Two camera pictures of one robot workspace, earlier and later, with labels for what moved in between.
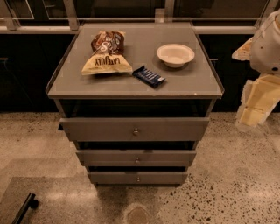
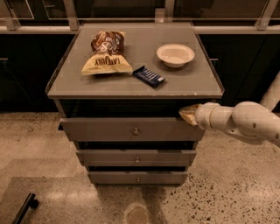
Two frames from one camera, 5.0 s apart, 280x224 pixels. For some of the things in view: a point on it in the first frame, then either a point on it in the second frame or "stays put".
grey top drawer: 134,129 stays put
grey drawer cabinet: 135,99 stays put
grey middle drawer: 139,157 stays put
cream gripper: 266,50 -> 205,115
